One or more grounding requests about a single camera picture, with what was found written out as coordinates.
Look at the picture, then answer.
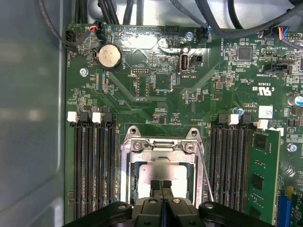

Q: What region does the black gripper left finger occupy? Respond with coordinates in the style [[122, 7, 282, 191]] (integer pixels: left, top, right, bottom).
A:
[[62, 180, 164, 227]]

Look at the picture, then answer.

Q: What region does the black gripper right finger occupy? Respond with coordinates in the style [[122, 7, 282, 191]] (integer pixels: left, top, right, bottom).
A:
[[162, 180, 276, 227]]

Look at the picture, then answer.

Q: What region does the silver CPU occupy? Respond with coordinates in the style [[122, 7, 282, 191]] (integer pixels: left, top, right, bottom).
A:
[[136, 163, 191, 204]]

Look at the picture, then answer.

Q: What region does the wire locking lever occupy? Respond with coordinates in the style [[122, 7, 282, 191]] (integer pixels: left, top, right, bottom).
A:
[[196, 140, 215, 203], [120, 138, 134, 152]]

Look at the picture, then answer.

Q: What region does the metal socket cover frame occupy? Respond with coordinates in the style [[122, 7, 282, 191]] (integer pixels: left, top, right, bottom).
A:
[[129, 151, 204, 206]]

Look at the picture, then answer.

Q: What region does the CPU socket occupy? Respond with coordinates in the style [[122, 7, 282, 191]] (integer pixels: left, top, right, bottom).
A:
[[119, 125, 206, 206]]

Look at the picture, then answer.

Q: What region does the blue expansion slot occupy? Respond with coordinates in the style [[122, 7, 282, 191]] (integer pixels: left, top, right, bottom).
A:
[[277, 192, 294, 227]]

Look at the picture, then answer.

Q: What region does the green RAM stick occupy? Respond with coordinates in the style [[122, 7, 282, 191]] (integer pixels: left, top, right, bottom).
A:
[[247, 129, 282, 227]]

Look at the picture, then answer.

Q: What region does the green motherboard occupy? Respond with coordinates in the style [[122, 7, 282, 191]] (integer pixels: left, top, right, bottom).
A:
[[64, 22, 303, 227]]

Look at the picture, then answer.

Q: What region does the white barcode sticker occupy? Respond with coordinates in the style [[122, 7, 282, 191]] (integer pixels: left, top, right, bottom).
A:
[[258, 105, 274, 118]]

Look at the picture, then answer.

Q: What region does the internal USB port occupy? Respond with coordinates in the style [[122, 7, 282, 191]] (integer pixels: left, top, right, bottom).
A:
[[179, 53, 190, 72]]

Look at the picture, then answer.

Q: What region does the black open PC case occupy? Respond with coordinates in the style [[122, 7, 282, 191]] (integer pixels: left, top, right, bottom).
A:
[[0, 0, 303, 227]]

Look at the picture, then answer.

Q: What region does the silver blue capacitor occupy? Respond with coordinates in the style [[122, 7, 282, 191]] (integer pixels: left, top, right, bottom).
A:
[[287, 94, 303, 107]]

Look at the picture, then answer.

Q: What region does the silver coin battery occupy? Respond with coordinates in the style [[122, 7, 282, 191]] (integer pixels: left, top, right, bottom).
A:
[[94, 44, 123, 70]]

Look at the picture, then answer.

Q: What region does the square black chip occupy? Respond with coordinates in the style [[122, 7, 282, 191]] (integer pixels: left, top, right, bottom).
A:
[[238, 46, 252, 61]]

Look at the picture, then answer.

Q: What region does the black fan connector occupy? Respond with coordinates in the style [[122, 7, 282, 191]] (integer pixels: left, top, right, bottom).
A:
[[65, 29, 77, 52]]

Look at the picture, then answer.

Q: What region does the thick black cable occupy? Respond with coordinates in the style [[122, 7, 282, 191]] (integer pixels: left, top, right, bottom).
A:
[[196, 0, 303, 40]]

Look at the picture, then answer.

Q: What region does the grey purple cable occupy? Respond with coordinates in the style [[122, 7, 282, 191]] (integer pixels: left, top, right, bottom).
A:
[[38, 0, 92, 47]]

